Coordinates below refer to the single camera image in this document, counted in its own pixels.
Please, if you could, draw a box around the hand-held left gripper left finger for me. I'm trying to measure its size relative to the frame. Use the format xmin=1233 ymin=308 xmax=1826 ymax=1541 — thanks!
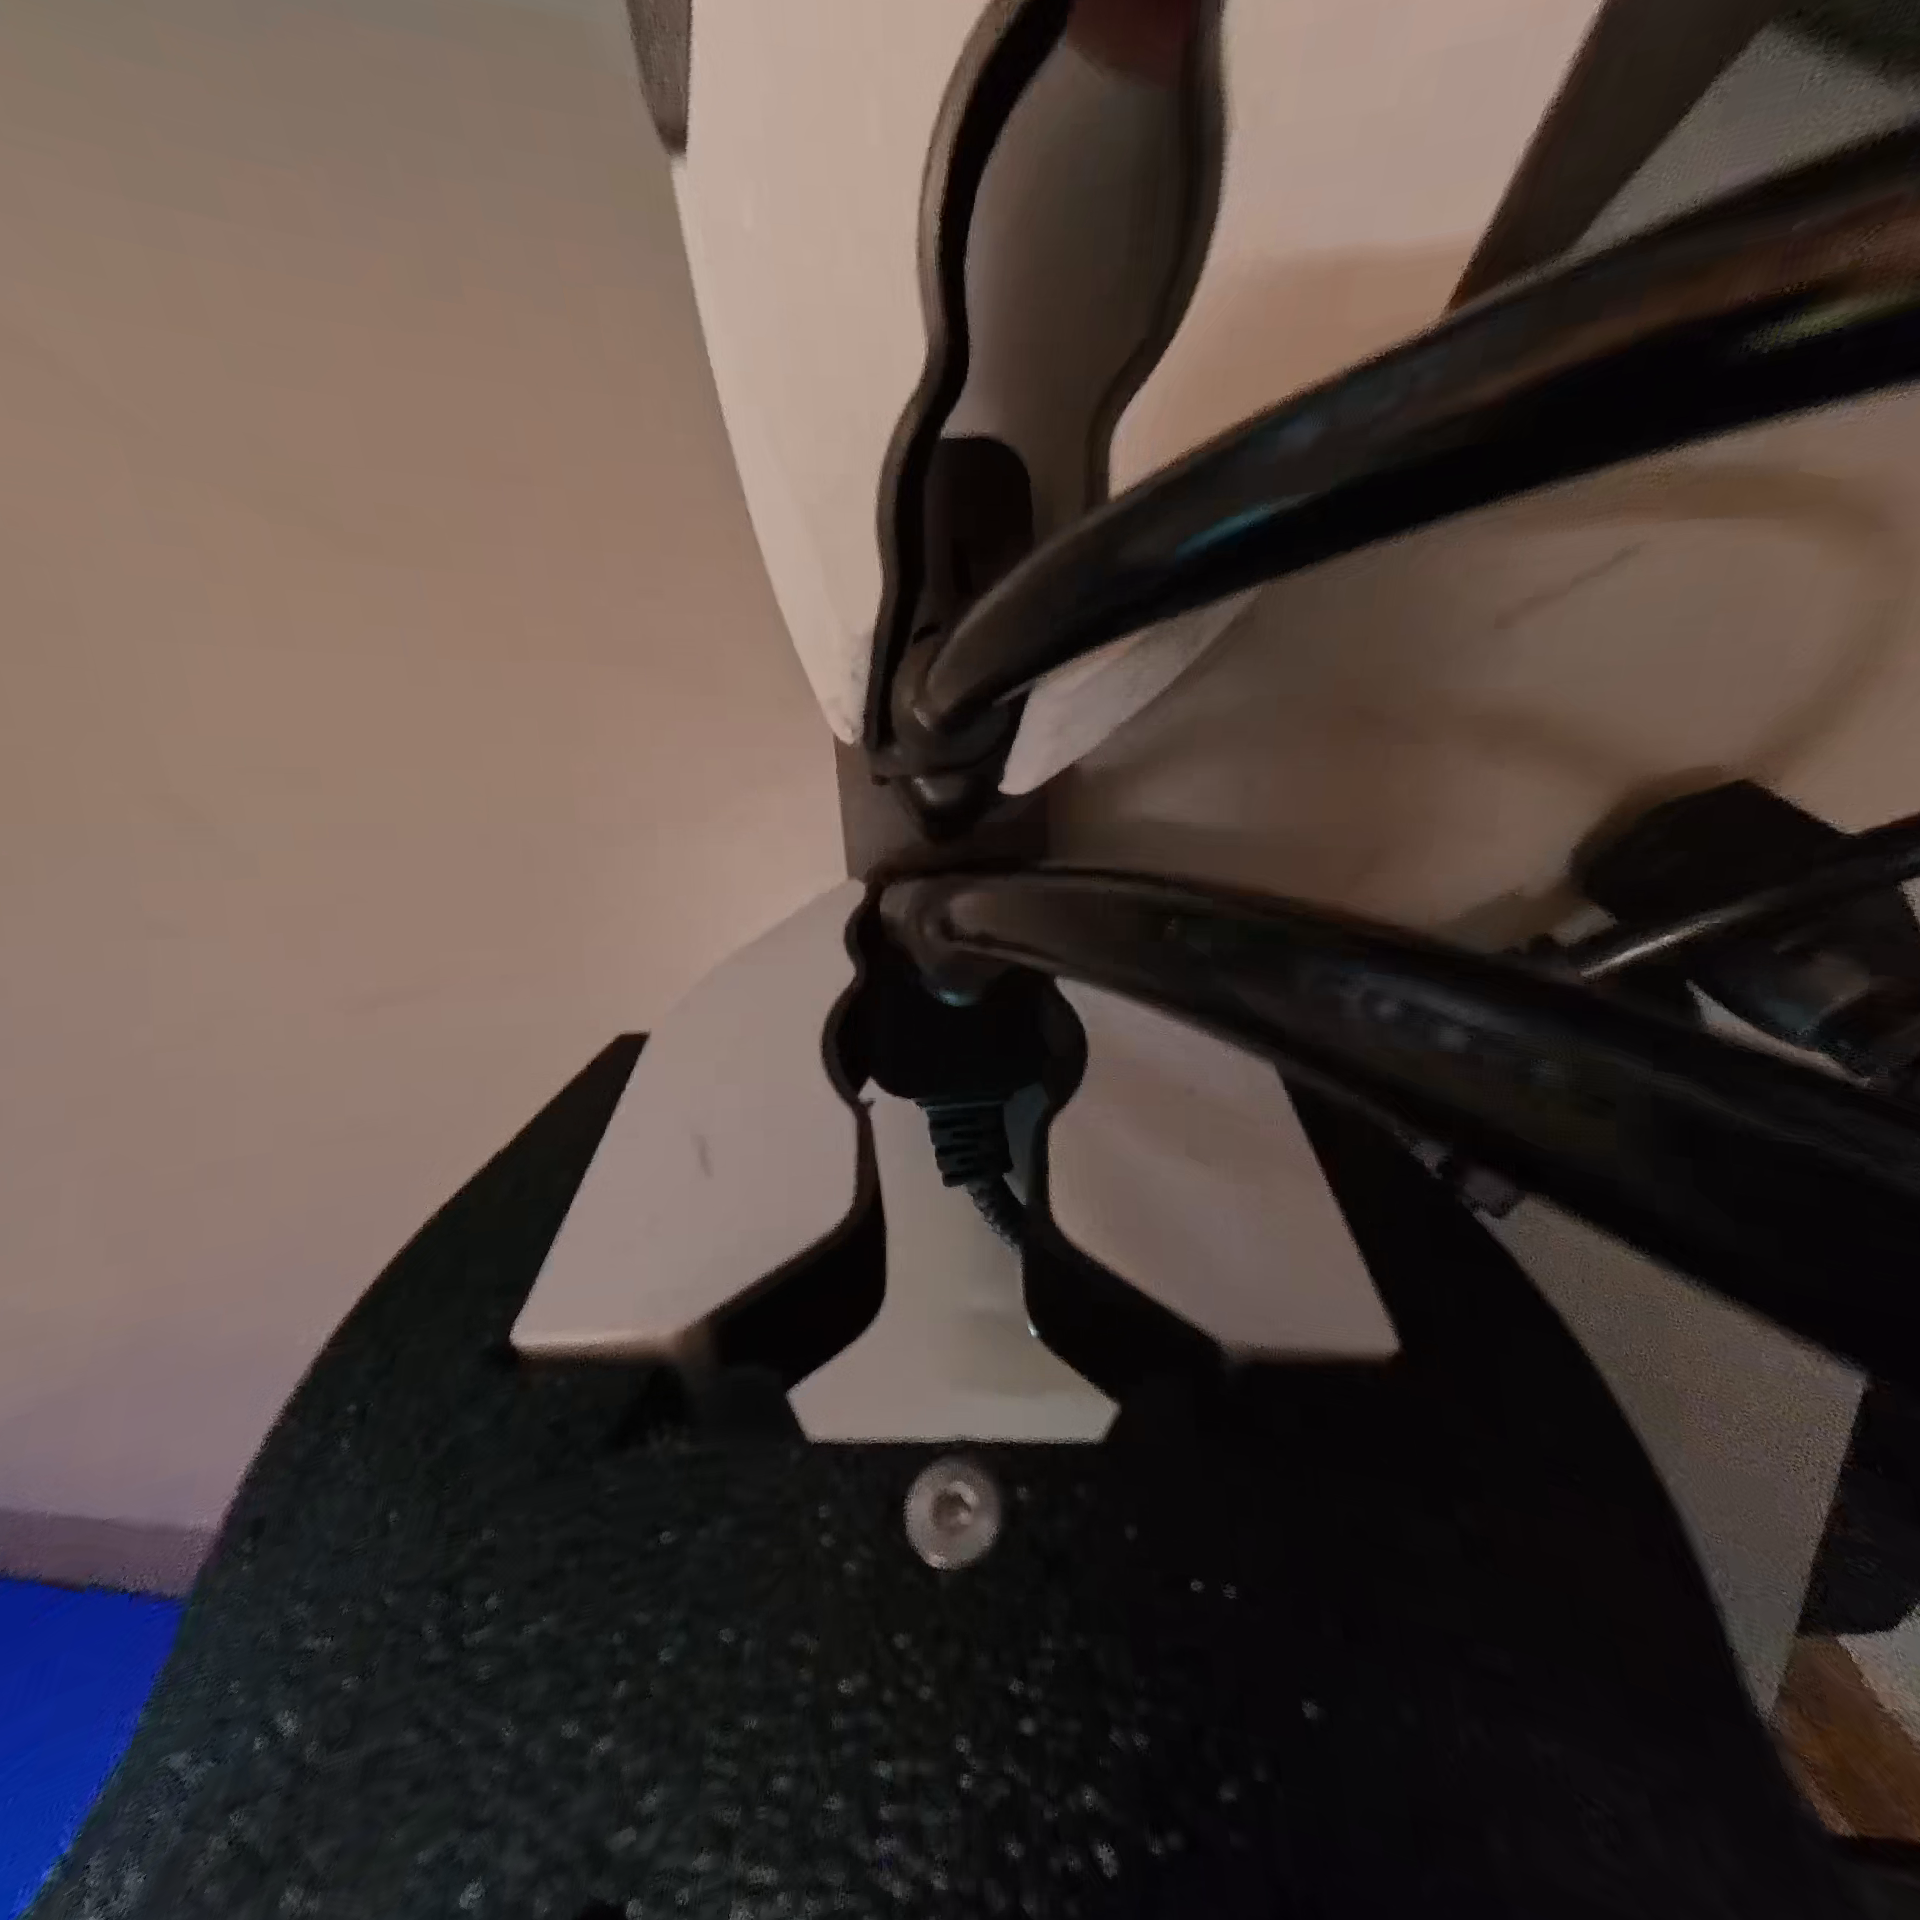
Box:
xmin=509 ymin=878 xmax=886 ymax=1404

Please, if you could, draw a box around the blue plastic bin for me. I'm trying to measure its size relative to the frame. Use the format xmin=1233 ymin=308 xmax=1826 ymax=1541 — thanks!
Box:
xmin=0 ymin=1570 xmax=188 ymax=1920

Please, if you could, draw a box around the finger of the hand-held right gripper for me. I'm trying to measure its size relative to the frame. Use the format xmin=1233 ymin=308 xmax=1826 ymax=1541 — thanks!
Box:
xmin=998 ymin=0 xmax=1613 ymax=798
xmin=665 ymin=0 xmax=1036 ymax=752

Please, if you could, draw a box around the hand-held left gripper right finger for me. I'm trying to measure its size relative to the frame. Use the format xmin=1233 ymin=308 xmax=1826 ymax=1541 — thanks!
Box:
xmin=1026 ymin=990 xmax=1404 ymax=1404

